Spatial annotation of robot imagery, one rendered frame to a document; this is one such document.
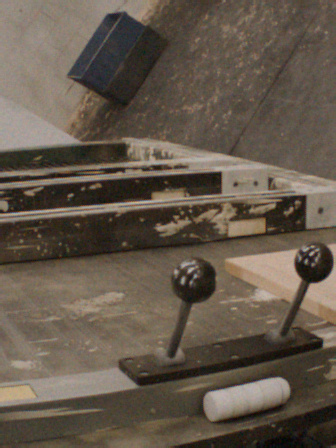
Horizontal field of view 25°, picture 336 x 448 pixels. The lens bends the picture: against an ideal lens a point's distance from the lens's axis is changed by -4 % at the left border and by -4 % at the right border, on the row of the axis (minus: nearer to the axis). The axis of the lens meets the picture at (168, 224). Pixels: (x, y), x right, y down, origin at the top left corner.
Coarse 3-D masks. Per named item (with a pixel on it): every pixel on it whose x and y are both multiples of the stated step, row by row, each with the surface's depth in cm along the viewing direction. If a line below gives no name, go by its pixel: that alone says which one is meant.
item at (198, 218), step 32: (256, 192) 145; (288, 192) 146; (320, 192) 145; (0, 224) 120; (32, 224) 122; (64, 224) 125; (96, 224) 127; (128, 224) 130; (160, 224) 132; (192, 224) 135; (224, 224) 137; (288, 224) 143; (320, 224) 146; (0, 256) 121; (32, 256) 123; (64, 256) 126
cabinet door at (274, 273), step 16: (256, 256) 119; (272, 256) 119; (288, 256) 118; (240, 272) 113; (256, 272) 110; (272, 272) 109; (288, 272) 109; (272, 288) 105; (288, 288) 101; (320, 288) 101; (304, 304) 98; (320, 304) 94
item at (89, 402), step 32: (320, 352) 73; (0, 384) 64; (32, 384) 65; (64, 384) 65; (96, 384) 65; (128, 384) 66; (160, 384) 66; (192, 384) 67; (224, 384) 69; (288, 384) 72; (0, 416) 60; (32, 416) 61; (64, 416) 62; (96, 416) 64; (128, 416) 65; (160, 416) 67
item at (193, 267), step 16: (176, 272) 61; (192, 272) 60; (208, 272) 61; (176, 288) 61; (192, 288) 60; (208, 288) 61; (192, 304) 64; (176, 320) 65; (176, 336) 66; (160, 352) 68; (176, 352) 68
